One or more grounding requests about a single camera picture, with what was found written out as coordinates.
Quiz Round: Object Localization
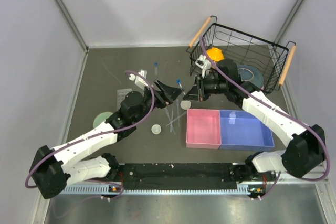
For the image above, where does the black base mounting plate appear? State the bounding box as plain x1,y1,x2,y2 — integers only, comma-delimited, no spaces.
113,163,252,190

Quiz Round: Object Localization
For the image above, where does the white crucible lid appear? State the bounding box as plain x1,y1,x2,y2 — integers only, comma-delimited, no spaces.
180,100,191,110

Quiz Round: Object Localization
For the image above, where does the aluminium frame rail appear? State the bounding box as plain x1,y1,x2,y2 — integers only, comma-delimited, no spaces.
39,162,329,196

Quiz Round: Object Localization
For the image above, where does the clear test tube rack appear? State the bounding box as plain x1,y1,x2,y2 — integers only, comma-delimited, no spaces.
117,88,132,110

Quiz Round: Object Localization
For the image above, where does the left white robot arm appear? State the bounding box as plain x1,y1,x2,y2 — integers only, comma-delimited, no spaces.
29,80,183,199

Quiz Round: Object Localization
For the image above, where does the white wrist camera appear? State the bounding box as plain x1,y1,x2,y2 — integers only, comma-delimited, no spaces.
195,55,211,78
125,69,149,90

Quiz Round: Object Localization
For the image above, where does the black wire dish basket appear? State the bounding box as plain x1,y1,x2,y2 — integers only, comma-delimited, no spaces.
186,15,296,94

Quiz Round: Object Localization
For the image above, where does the dark blue plate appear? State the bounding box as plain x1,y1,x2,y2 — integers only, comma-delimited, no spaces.
237,65,264,89

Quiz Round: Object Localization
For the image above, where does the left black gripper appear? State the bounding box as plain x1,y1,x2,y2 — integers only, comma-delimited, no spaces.
133,79,184,123

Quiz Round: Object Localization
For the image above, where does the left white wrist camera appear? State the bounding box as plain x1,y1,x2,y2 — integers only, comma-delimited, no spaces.
125,69,149,90

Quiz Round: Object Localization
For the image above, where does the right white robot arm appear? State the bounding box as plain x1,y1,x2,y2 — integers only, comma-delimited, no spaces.
183,59,330,182

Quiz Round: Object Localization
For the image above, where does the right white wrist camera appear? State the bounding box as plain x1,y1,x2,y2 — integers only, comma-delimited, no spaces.
195,55,211,78

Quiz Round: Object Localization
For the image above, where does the pink plastic bin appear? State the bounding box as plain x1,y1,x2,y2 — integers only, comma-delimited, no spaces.
186,109,222,150

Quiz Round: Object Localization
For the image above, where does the light green plate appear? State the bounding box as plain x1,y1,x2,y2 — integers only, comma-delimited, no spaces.
92,112,113,128

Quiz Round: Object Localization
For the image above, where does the orange and brown bowl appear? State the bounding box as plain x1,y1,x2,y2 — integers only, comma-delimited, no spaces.
206,47,225,62

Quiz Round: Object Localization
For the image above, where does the white crucible cup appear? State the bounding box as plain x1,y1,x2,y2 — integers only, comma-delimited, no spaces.
151,124,162,135

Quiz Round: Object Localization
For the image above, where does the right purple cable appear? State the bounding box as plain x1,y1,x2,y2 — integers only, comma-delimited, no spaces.
199,36,331,201

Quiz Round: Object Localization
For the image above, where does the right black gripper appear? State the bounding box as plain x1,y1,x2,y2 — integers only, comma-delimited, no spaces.
183,73,228,102

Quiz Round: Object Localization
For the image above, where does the clear plastic pipette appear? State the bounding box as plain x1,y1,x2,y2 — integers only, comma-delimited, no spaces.
166,111,187,126
176,99,181,127
164,107,175,134
169,107,174,132

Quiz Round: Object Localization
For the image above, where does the blue plastic bin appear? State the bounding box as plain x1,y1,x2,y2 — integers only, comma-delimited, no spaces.
219,110,275,152

